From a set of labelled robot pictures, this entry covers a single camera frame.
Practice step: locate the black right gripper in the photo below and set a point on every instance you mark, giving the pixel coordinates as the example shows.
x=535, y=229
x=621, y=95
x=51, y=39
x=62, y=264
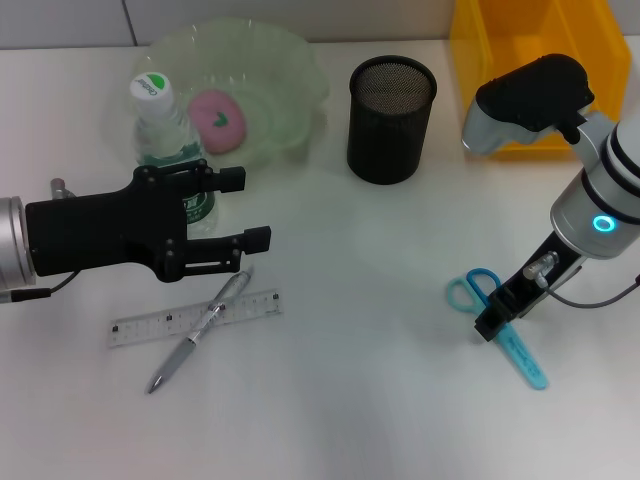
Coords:
x=525, y=295

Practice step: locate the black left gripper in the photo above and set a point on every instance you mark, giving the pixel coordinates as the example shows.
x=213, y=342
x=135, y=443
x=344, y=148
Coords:
x=100, y=235

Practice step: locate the blue scissors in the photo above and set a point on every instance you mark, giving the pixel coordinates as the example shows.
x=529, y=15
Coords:
x=522, y=360

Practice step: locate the pink peach toy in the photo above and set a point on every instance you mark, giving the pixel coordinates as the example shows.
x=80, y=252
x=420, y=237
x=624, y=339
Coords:
x=220, y=132

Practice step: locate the clear bottle green label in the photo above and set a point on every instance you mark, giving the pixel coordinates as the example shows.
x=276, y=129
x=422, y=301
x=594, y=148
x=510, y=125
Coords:
x=150, y=92

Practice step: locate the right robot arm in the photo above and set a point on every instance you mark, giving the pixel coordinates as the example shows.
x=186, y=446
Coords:
x=600, y=190

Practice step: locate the green glass fruit bowl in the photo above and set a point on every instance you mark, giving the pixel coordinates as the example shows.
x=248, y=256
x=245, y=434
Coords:
x=280, y=75

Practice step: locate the silver ballpoint pen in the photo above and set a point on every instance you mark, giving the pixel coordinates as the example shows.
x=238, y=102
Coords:
x=185, y=345

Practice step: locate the clear plastic ruler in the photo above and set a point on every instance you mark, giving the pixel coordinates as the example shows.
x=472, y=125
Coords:
x=150, y=325

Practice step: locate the black mesh pen holder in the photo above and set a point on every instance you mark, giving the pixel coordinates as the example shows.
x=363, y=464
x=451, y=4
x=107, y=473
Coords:
x=387, y=140

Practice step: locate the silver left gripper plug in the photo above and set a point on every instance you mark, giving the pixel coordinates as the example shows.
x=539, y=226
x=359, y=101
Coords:
x=61, y=187

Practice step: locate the yellow plastic bin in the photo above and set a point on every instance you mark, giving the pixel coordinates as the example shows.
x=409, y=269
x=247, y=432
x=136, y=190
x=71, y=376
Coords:
x=515, y=30

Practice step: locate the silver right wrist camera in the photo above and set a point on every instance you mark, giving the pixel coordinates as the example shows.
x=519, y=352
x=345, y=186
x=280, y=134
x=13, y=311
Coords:
x=530, y=95

